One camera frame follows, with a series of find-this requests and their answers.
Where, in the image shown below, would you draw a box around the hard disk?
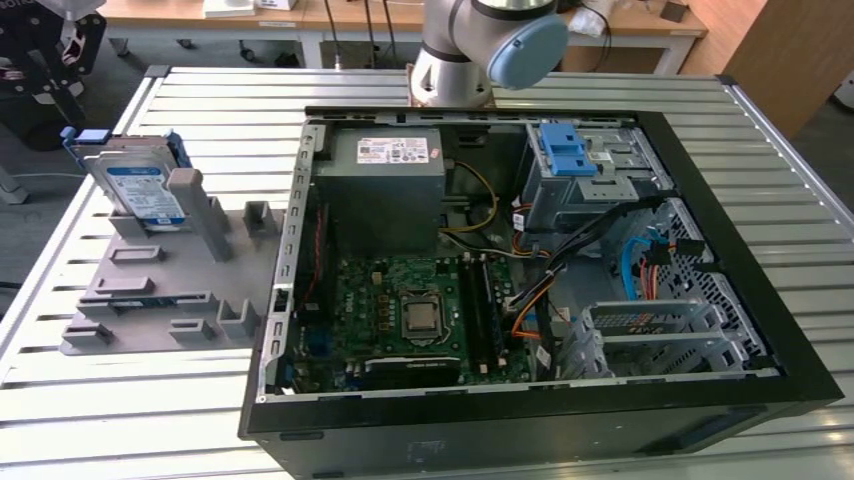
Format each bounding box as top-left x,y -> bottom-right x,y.
60,128 -> 194,234

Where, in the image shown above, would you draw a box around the grey metal disk bay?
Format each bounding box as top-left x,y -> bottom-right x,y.
559,299 -> 759,379

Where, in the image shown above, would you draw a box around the wooden desk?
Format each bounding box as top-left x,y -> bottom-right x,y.
98,0 -> 708,76

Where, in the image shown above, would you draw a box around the grey parts rack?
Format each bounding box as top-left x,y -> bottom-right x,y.
58,167 -> 288,357

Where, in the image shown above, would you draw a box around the blue RAM stick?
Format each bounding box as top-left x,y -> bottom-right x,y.
104,296 -> 180,308

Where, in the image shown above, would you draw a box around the grey power supply unit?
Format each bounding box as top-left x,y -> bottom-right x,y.
312,127 -> 447,259

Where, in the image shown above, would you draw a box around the green motherboard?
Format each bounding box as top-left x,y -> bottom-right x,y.
292,252 -> 535,394

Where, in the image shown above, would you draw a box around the CPU socket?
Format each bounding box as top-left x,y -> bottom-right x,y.
396,287 -> 452,350

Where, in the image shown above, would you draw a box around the silver CPU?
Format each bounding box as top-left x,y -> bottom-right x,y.
401,301 -> 443,335

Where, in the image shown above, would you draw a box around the blue drive cage latch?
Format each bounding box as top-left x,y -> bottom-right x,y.
537,122 -> 600,177

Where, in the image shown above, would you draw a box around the black RAM slot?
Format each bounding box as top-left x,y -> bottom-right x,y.
457,253 -> 489,375

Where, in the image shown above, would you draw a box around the black graphics card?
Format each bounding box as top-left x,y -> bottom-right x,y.
361,352 -> 463,392

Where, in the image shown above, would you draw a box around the grey metal drive cage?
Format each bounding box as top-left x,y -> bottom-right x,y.
519,122 -> 676,246

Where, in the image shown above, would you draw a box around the small brown box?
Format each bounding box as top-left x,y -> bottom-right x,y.
659,0 -> 693,24

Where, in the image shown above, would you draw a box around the black PC case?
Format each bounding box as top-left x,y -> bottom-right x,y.
237,105 -> 843,480

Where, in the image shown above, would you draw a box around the wooden cabinet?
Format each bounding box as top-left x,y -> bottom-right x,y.
723,0 -> 854,141

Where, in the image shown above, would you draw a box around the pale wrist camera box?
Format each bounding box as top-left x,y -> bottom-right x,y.
42,0 -> 101,21

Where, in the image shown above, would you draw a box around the yellow wire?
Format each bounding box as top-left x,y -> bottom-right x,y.
437,159 -> 501,234

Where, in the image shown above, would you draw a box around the black cable bundle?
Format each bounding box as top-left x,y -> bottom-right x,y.
504,197 -> 668,321

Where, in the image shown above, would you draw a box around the orange wire bundle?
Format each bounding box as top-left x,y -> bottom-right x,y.
507,287 -> 545,342

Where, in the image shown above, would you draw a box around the blue flat wire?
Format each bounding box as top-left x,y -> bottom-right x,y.
616,227 -> 660,302

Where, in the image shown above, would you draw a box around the orange red power wire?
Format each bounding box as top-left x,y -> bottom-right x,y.
637,238 -> 703,302

